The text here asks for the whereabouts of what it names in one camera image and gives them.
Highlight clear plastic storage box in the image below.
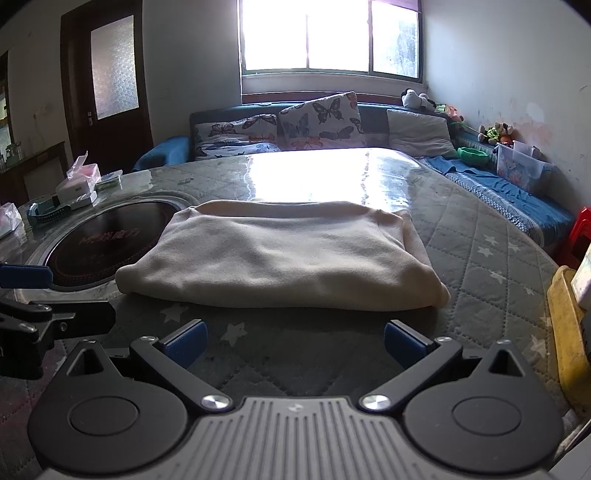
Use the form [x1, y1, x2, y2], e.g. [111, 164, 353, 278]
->
[496, 140, 556, 191]

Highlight square butterfly print pillow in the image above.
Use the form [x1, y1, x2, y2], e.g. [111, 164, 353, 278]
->
[277, 91, 368, 151]

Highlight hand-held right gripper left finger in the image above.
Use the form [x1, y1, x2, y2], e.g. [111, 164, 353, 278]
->
[67, 320, 233, 412]

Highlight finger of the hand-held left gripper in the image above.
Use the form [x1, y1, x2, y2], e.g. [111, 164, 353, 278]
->
[0, 299, 116, 380]
[0, 263, 52, 289]

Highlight blue patterned blanket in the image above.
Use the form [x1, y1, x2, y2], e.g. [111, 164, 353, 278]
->
[418, 155, 575, 246]

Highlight pink tissue pack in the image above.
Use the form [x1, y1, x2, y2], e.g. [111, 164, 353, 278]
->
[0, 202, 25, 240]

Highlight window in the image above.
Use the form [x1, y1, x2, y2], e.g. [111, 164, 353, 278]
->
[236, 0, 424, 85]

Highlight red plastic stool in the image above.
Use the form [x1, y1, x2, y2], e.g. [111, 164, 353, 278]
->
[560, 207, 591, 274]

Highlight grey pillow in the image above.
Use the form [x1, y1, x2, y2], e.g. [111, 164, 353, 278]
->
[385, 108, 459, 160]

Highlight round black induction cooktop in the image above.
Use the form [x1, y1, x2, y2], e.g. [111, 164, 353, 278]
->
[28, 196, 200, 292]

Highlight long butterfly print pillow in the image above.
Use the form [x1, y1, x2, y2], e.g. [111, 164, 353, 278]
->
[192, 113, 283, 161]

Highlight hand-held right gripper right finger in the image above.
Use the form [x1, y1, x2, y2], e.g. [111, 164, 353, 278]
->
[360, 320, 529, 412]

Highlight cream sweater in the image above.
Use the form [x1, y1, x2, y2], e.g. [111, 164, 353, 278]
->
[115, 199, 451, 311]

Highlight white box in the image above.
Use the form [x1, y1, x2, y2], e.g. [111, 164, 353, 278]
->
[55, 178, 98, 207]

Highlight yellow plastic chair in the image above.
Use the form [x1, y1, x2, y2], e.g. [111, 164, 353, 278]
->
[547, 265, 591, 408]

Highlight blue sofa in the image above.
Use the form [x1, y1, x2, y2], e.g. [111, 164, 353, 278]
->
[133, 99, 575, 246]

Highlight panda plush toy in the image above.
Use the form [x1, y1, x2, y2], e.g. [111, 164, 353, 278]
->
[400, 88, 437, 112]

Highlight small plush toys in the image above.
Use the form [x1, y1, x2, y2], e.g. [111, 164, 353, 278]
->
[477, 122, 516, 147]

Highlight dark wooden door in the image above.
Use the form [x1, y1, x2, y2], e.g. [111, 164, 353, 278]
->
[61, 0, 154, 161]

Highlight green bowl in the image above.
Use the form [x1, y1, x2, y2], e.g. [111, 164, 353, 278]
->
[457, 146, 493, 168]

